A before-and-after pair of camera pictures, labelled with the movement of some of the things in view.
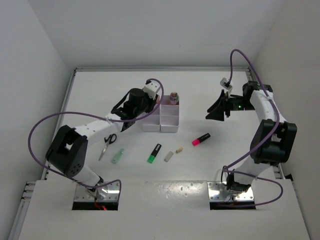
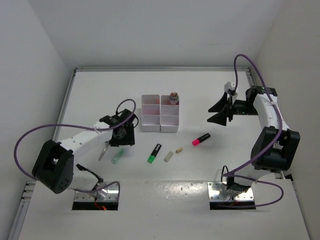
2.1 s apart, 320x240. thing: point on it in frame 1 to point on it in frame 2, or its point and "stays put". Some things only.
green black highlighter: x=152 y=157 stays put
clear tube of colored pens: x=174 y=98 stays put
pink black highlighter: x=197 y=141 stays put
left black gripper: x=151 y=102 to x=129 y=139
